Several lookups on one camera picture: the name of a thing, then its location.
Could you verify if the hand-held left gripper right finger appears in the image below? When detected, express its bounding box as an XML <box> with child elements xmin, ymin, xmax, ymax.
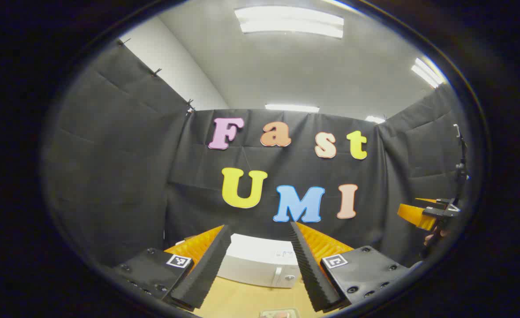
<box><xmin>289</xmin><ymin>221</ymin><xmax>413</xmax><ymax>313</ymax></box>

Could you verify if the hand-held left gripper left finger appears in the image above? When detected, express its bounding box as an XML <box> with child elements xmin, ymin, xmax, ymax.
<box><xmin>112</xmin><ymin>224</ymin><xmax>233</xmax><ymax>312</ymax></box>

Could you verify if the black metal stand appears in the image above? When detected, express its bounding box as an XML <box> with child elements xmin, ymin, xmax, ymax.
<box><xmin>452</xmin><ymin>124</ymin><xmax>470</xmax><ymax>190</ymax></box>

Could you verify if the pale square plate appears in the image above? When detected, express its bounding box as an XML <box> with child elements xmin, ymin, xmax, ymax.
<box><xmin>260</xmin><ymin>308</ymin><xmax>300</xmax><ymax>318</ymax></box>

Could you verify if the white microwave oven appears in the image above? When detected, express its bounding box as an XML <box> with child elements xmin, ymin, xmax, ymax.
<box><xmin>216</xmin><ymin>233</ymin><xmax>302</xmax><ymax>289</ymax></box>

